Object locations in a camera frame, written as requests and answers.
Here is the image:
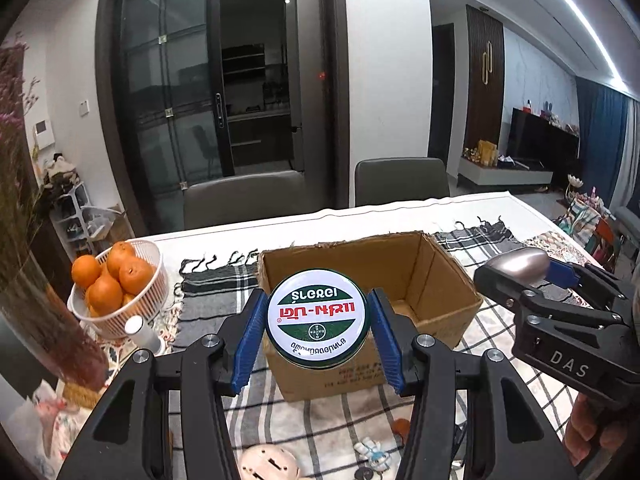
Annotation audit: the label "grey dining chair right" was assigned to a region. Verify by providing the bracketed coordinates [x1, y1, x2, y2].
[355, 157, 450, 207]

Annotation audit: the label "pink toy figure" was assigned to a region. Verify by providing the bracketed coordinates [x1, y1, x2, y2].
[238, 444, 303, 480]

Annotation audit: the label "patterned floral table mat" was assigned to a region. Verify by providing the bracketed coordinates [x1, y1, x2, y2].
[524, 231, 599, 266]

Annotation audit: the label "grey plaid table cloth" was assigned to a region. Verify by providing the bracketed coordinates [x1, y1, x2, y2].
[172, 221, 577, 479]

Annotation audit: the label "dried purple flowers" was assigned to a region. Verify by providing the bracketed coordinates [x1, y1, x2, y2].
[1, 36, 40, 288]

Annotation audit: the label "metallic brown computer mouse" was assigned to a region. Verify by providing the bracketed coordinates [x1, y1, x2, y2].
[486, 247, 550, 284]

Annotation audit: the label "small astronaut keychain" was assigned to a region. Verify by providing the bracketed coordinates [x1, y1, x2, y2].
[354, 437, 392, 479]

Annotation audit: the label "white shoe rack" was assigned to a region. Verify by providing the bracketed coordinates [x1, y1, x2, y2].
[50, 181, 98, 260]

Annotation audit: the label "orange right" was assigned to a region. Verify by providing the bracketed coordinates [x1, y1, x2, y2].
[118, 257, 155, 295]

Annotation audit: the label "orange back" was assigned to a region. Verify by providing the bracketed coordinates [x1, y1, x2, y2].
[106, 242, 136, 280]

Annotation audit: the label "orange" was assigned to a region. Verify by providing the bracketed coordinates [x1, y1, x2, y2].
[118, 257, 155, 295]
[106, 242, 136, 280]
[86, 274, 124, 316]
[72, 255, 102, 289]

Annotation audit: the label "glass vase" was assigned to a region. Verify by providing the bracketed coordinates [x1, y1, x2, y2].
[1, 255, 108, 392]

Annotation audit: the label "dark glass sliding door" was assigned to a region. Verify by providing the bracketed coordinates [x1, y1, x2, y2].
[96, 0, 235, 235]

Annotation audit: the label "brown cardboard box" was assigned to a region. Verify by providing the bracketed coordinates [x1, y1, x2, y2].
[258, 232, 482, 402]

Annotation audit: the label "white plastic fruit basket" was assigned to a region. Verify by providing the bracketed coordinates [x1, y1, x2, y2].
[66, 238, 169, 340]

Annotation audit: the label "woven yellow tissue box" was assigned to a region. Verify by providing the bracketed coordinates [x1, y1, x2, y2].
[62, 382, 104, 411]

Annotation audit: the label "blue curtain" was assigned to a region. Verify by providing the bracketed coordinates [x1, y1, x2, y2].
[576, 77, 630, 206]

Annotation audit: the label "grey dining chair left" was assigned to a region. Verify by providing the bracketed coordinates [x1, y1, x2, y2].
[183, 170, 314, 230]

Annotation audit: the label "green white round tin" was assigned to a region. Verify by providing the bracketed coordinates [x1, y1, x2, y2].
[266, 269, 370, 370]

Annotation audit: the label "orange front left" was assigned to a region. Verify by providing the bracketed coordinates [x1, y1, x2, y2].
[72, 255, 102, 289]

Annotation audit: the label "small white bottle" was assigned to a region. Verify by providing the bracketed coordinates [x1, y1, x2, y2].
[125, 315, 165, 356]

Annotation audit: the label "grey refrigerator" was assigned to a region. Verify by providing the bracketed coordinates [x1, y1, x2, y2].
[285, 0, 326, 178]

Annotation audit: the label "orange front middle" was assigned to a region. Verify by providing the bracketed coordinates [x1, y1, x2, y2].
[86, 274, 124, 316]

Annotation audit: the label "person right hand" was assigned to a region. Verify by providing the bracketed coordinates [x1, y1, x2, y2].
[563, 393, 628, 466]

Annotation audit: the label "grey dining chair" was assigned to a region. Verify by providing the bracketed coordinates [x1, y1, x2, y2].
[183, 170, 314, 230]
[355, 157, 450, 207]

